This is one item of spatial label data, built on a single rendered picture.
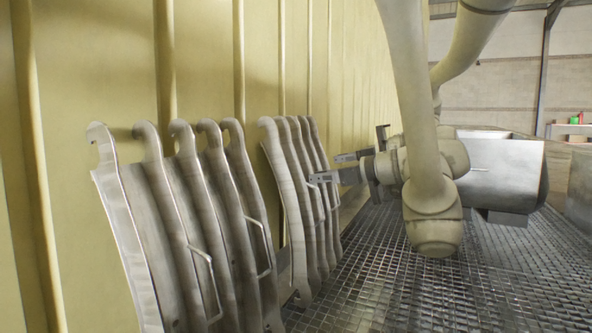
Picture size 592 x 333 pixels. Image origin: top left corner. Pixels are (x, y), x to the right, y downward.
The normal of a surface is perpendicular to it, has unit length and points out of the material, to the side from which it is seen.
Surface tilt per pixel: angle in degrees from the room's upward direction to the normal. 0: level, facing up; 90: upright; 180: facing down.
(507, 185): 90
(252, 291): 90
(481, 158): 91
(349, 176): 90
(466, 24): 130
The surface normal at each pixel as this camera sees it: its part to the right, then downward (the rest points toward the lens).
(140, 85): 0.90, 0.06
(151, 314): -0.44, 0.11
